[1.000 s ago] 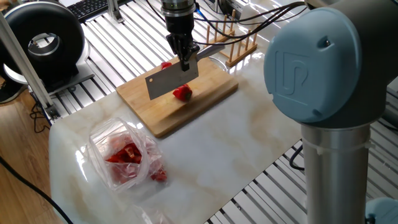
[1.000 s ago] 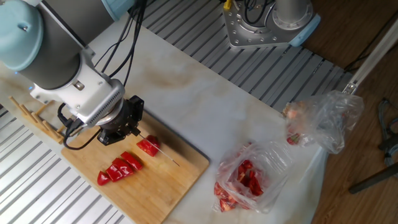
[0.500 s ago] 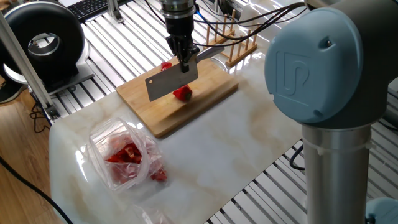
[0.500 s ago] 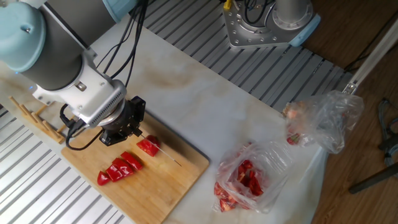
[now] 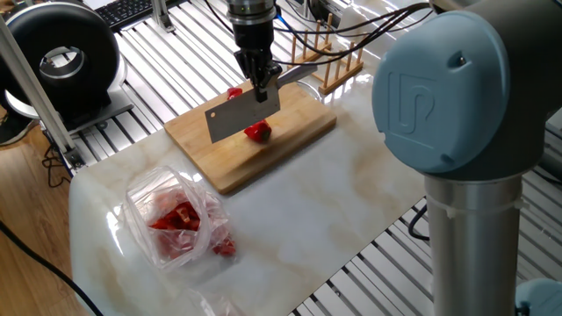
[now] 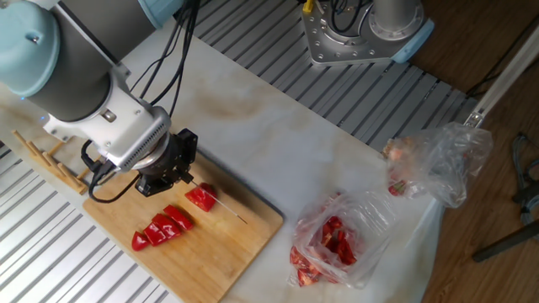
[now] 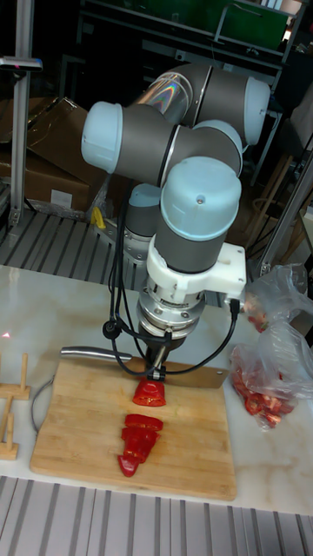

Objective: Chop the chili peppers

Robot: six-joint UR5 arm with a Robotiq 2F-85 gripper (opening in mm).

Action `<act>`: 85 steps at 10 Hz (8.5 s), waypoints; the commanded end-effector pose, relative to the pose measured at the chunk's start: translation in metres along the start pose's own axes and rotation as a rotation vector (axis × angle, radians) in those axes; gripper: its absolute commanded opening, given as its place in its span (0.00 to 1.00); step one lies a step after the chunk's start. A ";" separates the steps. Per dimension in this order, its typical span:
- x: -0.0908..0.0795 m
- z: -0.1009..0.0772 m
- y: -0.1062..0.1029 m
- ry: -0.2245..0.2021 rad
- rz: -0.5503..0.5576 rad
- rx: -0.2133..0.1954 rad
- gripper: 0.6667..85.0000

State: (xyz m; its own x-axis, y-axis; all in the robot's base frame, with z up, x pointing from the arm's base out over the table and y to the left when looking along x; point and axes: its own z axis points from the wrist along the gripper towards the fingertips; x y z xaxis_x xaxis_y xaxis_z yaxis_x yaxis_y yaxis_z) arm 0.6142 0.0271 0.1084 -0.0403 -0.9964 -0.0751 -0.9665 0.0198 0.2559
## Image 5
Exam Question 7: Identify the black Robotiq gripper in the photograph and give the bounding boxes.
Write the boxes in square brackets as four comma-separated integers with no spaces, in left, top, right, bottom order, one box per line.
[232,18,284,104]

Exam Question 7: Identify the steel cleaver knife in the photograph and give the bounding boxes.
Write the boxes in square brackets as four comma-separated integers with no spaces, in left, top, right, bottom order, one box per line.
[204,63,319,145]

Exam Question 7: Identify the red bell pepper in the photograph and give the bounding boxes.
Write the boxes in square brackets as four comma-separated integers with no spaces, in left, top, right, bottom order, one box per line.
[243,118,273,144]

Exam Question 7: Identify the bamboo cutting board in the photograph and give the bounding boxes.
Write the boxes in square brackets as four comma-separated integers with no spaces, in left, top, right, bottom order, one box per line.
[163,66,338,196]

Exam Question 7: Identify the wooden peg rack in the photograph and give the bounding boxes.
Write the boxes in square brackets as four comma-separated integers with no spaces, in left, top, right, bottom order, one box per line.
[289,12,365,97]

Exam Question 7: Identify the dark device block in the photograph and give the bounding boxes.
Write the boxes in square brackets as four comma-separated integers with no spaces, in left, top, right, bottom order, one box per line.
[306,0,346,22]

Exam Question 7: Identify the marble pattern table mat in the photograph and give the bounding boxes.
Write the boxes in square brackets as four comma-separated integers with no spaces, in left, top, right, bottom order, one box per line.
[68,0,431,316]

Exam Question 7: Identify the black computer keyboard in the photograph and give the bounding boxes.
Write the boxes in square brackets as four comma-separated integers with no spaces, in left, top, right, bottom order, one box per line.
[94,0,185,31]

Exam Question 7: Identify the chopped red pepper pieces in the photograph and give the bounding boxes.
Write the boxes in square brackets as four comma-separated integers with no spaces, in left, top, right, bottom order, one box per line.
[151,199,237,258]

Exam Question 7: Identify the clear plastic bag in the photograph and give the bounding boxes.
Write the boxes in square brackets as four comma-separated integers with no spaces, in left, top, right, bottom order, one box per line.
[188,287,249,316]
[125,164,238,269]

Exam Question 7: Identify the black trouser leg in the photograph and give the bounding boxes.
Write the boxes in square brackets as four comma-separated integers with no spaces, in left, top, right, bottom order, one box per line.
[0,104,40,147]

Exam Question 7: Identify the short aluminium post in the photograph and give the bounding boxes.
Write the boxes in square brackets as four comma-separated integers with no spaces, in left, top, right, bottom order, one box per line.
[151,0,177,34]

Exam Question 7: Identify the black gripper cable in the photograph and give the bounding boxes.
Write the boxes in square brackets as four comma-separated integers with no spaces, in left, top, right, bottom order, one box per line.
[271,0,436,68]

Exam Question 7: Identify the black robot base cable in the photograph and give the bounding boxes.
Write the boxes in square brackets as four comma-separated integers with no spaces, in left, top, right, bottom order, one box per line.
[407,204,431,241]

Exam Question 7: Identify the slanted aluminium frame post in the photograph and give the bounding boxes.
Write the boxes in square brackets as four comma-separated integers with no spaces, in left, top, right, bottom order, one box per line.
[0,17,87,171]

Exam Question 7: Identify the thin black wire bundle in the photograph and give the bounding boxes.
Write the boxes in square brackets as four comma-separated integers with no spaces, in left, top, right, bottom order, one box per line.
[41,147,71,189]

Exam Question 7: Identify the black ring device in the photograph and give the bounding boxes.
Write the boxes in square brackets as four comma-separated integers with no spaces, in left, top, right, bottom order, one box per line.
[0,1,135,135]

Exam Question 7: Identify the thick black floor cable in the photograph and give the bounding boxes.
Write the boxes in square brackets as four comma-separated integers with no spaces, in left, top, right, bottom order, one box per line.
[0,219,104,316]

